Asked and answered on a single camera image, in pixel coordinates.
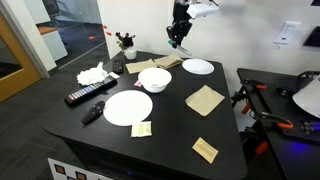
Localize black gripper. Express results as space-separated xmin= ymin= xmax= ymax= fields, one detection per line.
xmin=166 ymin=0 xmax=194 ymax=49

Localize green capped white marker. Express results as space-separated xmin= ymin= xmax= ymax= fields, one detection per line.
xmin=167 ymin=39 xmax=193 ymax=57

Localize white bowl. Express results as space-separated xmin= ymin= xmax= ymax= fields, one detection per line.
xmin=137 ymin=67 xmax=173 ymax=94

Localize folded brown paper napkin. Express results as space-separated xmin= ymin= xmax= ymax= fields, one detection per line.
xmin=153 ymin=53 xmax=185 ymax=70

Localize small white plate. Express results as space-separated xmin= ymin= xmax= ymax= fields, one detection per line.
xmin=181 ymin=58 xmax=215 ymax=76

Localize white vase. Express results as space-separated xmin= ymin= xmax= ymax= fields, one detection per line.
xmin=123 ymin=46 xmax=138 ymax=61

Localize dark flowers with red buds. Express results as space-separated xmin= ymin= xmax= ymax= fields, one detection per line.
xmin=88 ymin=24 xmax=137 ymax=52

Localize short black remote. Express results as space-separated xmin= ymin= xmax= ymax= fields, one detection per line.
xmin=112 ymin=59 xmax=125 ymax=75

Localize square brown paper napkin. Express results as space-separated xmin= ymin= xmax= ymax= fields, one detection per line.
xmin=184 ymin=84 xmax=226 ymax=117

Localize small white paper slip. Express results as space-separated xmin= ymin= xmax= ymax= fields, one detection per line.
xmin=108 ymin=71 xmax=121 ymax=80

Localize large white plate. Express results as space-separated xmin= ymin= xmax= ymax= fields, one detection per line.
xmin=103 ymin=89 xmax=154 ymax=127

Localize black orange clamp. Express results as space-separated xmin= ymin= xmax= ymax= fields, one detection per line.
xmin=243 ymin=78 xmax=268 ymax=91
xmin=240 ymin=129 xmax=270 ymax=156
xmin=231 ymin=92 xmax=253 ymax=116
xmin=257 ymin=111 xmax=295 ymax=131

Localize crumpled white tissue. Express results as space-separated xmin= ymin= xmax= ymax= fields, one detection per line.
xmin=76 ymin=61 xmax=110 ymax=86

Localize small yellow sticky note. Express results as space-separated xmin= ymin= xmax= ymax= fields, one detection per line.
xmin=130 ymin=120 xmax=153 ymax=138

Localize long black tv remote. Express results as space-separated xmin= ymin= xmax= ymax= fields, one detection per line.
xmin=64 ymin=75 xmax=119 ymax=108

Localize curved black remote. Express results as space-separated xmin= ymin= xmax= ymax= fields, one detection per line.
xmin=81 ymin=100 xmax=106 ymax=126

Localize small tan card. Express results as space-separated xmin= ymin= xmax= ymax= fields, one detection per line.
xmin=191 ymin=136 xmax=220 ymax=165

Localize white cabinet wooden top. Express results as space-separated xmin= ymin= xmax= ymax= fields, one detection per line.
xmin=37 ymin=25 xmax=69 ymax=62

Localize black perforated robot stand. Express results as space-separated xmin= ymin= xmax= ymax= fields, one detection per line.
xmin=236 ymin=67 xmax=320 ymax=180

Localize wooden door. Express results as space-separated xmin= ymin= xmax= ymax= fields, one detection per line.
xmin=0 ymin=12 xmax=43 ymax=103

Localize checkered calibration board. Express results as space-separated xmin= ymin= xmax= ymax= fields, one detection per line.
xmin=47 ymin=157 xmax=114 ymax=180

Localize white wall panel device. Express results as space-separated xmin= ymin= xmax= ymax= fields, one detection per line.
xmin=273 ymin=20 xmax=302 ymax=48

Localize black wall screen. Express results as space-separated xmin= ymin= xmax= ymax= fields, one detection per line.
xmin=302 ymin=25 xmax=320 ymax=48

